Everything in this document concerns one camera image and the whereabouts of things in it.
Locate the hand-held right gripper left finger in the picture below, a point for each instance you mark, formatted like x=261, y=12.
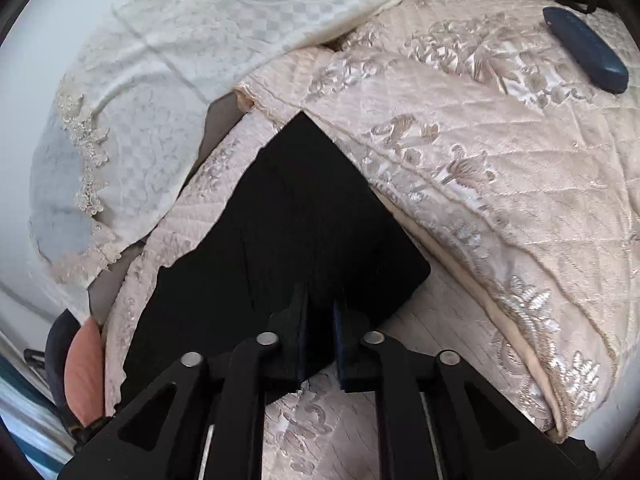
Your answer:
x=300, y=345

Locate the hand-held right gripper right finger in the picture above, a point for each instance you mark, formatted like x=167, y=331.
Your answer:
x=342, y=355

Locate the black pants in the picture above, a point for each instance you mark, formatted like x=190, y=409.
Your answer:
x=300, y=210

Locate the salmon pillow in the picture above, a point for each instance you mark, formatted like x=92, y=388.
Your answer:
x=85, y=370

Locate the pink embroidered quilted bedspread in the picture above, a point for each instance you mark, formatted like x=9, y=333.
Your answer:
x=500, y=160

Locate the white lace-trimmed cover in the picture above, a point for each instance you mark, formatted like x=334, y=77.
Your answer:
x=200, y=35

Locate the dark blue case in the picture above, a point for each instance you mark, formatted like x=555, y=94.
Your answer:
x=585, y=47

